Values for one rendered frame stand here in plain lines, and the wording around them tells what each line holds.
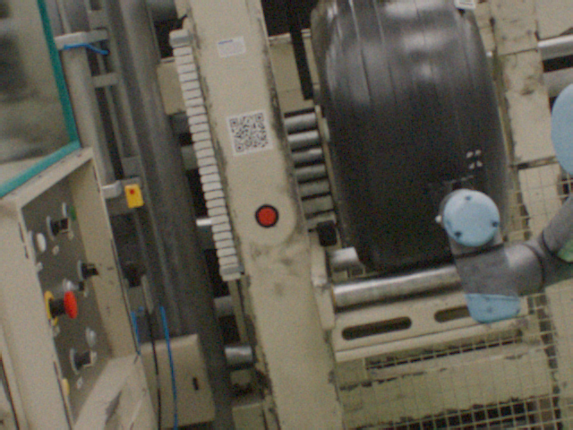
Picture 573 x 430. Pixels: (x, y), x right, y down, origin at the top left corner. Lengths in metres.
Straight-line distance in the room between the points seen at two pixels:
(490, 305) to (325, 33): 0.62
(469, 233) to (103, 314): 0.70
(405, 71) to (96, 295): 0.65
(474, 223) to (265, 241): 0.62
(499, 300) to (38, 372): 0.66
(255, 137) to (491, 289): 0.65
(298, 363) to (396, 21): 0.68
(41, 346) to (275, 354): 0.81
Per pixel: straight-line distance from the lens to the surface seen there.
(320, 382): 2.31
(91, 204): 2.05
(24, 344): 1.56
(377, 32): 2.07
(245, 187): 2.22
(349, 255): 2.45
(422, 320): 2.18
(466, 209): 1.72
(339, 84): 2.04
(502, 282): 1.75
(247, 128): 2.21
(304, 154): 2.62
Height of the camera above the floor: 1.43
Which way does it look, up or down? 10 degrees down
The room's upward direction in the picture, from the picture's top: 12 degrees counter-clockwise
